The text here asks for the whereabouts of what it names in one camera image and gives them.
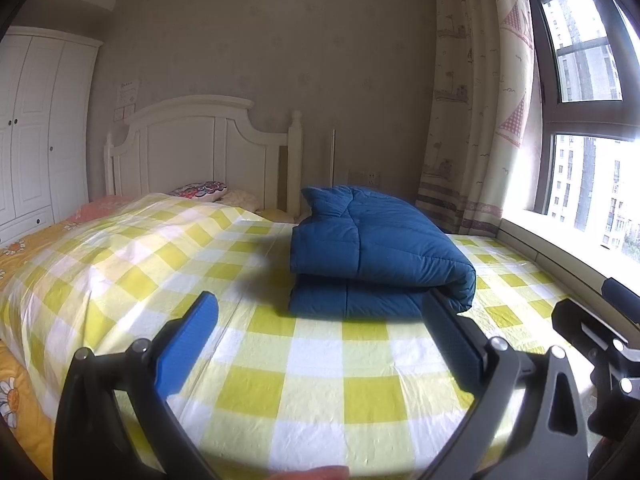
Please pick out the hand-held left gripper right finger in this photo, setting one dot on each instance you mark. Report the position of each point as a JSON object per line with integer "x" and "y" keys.
{"x": 452, "y": 340}

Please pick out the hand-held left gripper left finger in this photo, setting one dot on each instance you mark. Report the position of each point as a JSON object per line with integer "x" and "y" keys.
{"x": 185, "y": 345}

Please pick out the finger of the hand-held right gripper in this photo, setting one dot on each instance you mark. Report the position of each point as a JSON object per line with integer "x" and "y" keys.
{"x": 625, "y": 300}
{"x": 580, "y": 325}

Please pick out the blue quilted jacket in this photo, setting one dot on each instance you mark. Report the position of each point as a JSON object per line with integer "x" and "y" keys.
{"x": 380, "y": 250}

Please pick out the person's left hand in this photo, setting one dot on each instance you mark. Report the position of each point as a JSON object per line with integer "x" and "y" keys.
{"x": 315, "y": 474}

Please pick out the cream windowsill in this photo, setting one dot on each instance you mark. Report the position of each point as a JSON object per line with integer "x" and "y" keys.
{"x": 550, "y": 245}

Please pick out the yellow checked bed sheet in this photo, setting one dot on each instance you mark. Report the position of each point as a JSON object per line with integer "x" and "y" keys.
{"x": 300, "y": 385}

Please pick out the patterned round cushion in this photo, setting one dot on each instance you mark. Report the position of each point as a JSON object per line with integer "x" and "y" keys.
{"x": 200, "y": 191}

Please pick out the cream pillow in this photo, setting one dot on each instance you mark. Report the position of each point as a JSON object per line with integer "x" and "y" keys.
{"x": 242, "y": 199}

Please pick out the pink pillow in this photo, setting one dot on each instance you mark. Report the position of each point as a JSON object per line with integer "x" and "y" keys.
{"x": 100, "y": 206}

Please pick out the orange floral bedding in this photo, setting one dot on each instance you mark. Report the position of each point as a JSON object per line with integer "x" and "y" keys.
{"x": 20, "y": 410}

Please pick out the dark framed window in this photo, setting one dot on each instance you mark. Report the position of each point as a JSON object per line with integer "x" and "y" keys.
{"x": 585, "y": 117}

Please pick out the white bed headboard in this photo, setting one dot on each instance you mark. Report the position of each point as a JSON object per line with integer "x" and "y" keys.
{"x": 200, "y": 150}

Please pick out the white upright pole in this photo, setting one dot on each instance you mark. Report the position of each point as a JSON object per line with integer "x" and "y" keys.
{"x": 333, "y": 160}

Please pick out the printed cream curtain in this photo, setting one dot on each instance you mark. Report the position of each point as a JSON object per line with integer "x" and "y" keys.
{"x": 470, "y": 85}

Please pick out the white wardrobe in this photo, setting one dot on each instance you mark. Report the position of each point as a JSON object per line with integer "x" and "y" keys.
{"x": 35, "y": 135}

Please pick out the wall socket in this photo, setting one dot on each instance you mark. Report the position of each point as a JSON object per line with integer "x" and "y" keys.
{"x": 364, "y": 178}

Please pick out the wall switch panel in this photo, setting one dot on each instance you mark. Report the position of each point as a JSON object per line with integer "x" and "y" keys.
{"x": 124, "y": 113}

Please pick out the white wall notice paper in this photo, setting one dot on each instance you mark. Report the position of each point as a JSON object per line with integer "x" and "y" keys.
{"x": 128, "y": 92}

